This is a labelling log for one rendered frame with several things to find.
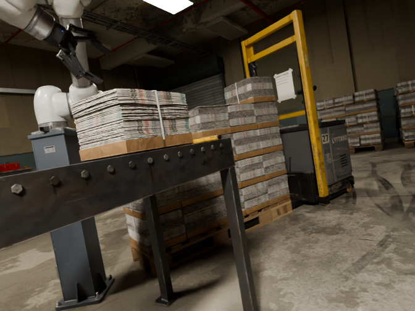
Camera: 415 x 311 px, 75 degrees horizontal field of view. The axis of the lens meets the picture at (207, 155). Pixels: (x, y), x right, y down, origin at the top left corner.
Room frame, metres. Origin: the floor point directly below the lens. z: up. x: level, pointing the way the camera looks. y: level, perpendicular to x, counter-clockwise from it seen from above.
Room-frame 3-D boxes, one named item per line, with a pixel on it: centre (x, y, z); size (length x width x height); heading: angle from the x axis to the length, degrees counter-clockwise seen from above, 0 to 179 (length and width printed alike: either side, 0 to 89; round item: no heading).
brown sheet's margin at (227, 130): (2.27, 0.00, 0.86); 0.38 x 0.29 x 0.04; 34
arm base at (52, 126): (1.59, 0.87, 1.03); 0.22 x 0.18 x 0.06; 1
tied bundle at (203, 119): (2.27, 0.00, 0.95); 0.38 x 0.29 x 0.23; 34
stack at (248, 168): (2.17, 0.11, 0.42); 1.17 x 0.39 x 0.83; 125
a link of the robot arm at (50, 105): (1.61, 0.86, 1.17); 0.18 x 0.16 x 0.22; 113
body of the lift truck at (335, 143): (3.05, -1.14, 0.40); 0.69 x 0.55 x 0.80; 35
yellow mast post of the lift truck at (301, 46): (2.57, -1.03, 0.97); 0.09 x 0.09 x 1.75; 35
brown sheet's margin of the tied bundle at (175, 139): (1.23, 0.21, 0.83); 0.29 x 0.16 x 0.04; 56
